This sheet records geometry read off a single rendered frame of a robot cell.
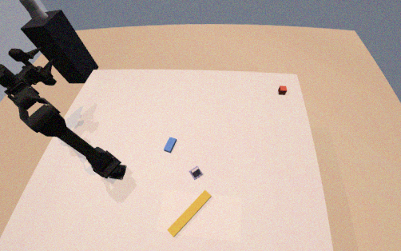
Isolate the yellow bar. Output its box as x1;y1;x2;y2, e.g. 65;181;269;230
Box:
167;190;212;237

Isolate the blue flat bar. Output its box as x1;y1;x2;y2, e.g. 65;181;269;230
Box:
163;137;177;153

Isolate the small red cube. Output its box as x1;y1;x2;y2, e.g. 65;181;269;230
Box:
278;86;287;95

